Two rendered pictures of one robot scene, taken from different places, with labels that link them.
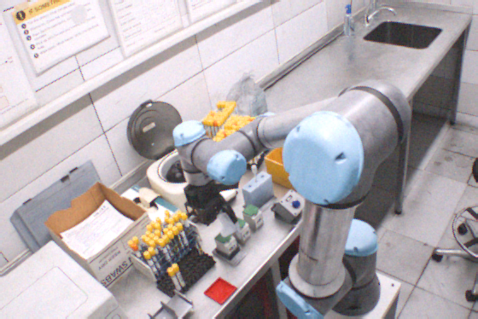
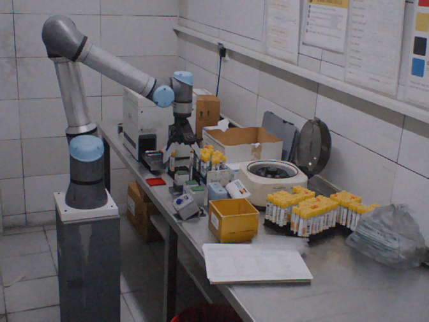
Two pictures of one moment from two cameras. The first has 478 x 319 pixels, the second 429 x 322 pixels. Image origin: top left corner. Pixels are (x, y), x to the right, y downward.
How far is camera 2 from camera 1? 249 cm
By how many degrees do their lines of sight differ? 94
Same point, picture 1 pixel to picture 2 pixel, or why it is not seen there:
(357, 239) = (80, 140)
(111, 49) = (340, 65)
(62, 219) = (263, 137)
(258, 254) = (166, 197)
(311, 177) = not seen: hidden behind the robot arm
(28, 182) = (276, 103)
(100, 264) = (205, 141)
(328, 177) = not seen: hidden behind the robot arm
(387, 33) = not seen: outside the picture
